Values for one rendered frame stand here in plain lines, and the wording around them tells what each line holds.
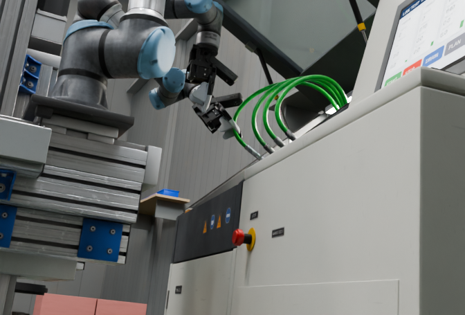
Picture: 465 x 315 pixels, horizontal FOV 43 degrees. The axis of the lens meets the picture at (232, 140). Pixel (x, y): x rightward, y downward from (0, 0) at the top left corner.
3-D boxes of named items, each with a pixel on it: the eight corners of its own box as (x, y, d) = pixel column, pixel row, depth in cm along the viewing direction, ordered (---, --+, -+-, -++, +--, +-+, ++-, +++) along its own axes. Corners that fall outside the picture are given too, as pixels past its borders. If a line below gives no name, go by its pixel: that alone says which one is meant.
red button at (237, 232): (229, 250, 128) (231, 226, 129) (246, 252, 129) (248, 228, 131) (236, 248, 123) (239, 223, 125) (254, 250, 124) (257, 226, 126)
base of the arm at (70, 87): (47, 101, 126) (55, 59, 129) (37, 119, 139) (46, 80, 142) (115, 117, 132) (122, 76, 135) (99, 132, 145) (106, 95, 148)
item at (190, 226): (173, 262, 197) (178, 215, 201) (185, 264, 198) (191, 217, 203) (230, 248, 140) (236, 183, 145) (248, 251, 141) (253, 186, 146)
